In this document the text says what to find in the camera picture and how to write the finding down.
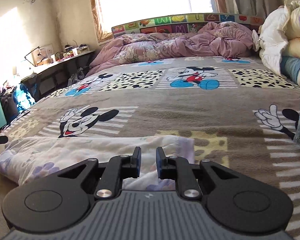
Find purple floral duvet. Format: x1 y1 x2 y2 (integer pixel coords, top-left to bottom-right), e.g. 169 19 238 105
86 21 260 77

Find bright blue cloth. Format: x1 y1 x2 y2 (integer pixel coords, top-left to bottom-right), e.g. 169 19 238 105
19 82 37 111

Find bright window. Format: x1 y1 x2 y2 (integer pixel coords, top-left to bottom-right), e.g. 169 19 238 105
91 0 217 42

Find dark cluttered desk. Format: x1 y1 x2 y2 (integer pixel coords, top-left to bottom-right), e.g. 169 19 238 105
20 49 97 98

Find white quilted blanket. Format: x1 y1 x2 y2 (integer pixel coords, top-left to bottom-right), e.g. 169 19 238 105
252 5 293 78

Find cartoon mouse printed blanket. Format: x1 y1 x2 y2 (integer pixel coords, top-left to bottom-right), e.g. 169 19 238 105
0 56 300 240

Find colourful alphabet headboard mat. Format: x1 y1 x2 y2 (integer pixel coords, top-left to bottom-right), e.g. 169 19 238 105
112 13 265 35

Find black desk lamp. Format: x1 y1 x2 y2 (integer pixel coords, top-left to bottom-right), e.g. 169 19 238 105
24 45 42 67

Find white floral padded pants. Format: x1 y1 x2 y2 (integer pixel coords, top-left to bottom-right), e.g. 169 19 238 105
0 135 196 193

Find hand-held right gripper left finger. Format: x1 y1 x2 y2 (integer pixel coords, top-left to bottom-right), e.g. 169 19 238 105
56 146 142 198

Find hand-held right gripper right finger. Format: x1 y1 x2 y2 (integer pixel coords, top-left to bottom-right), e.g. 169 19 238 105
156 147 240 198

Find blue rolled blanket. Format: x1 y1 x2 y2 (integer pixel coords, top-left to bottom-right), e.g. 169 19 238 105
279 56 300 86

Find dark grey clothes heap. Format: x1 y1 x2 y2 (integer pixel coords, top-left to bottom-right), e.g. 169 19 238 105
67 66 91 87

